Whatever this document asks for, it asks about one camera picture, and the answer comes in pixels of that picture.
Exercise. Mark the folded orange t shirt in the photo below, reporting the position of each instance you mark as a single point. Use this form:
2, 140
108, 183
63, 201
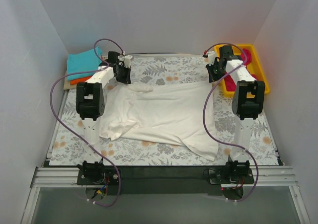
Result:
82, 79

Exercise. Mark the floral patterned table mat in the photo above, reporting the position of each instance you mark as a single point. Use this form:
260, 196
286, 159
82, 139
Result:
68, 149

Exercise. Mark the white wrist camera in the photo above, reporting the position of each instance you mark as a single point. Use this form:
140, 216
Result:
125, 61
209, 57

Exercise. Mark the folded beige t shirt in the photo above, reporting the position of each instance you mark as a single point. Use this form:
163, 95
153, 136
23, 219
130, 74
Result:
67, 85

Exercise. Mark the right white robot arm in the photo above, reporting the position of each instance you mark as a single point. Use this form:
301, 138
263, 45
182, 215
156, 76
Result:
247, 104

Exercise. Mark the magenta t shirt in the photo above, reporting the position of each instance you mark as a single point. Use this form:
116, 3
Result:
238, 72

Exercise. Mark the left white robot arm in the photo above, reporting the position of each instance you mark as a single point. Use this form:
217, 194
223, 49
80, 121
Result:
90, 105

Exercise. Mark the folded teal t shirt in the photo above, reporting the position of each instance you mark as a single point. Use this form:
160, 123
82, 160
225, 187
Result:
82, 62

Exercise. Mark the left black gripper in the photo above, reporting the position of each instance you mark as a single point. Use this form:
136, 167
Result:
124, 74

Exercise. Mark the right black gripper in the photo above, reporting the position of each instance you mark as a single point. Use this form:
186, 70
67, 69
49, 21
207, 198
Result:
213, 73

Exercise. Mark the white t shirt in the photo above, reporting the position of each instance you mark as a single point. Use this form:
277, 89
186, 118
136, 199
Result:
175, 114

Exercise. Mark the aluminium frame rail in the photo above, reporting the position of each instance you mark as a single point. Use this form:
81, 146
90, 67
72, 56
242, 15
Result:
165, 195

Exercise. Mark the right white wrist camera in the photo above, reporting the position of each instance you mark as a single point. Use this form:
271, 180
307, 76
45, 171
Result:
209, 57

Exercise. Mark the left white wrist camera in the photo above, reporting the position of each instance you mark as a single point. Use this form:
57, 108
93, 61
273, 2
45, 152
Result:
125, 61

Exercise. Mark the yellow plastic bin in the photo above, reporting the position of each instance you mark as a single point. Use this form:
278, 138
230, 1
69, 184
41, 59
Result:
254, 67

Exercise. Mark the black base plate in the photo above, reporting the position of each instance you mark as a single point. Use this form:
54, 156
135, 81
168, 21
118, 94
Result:
156, 180

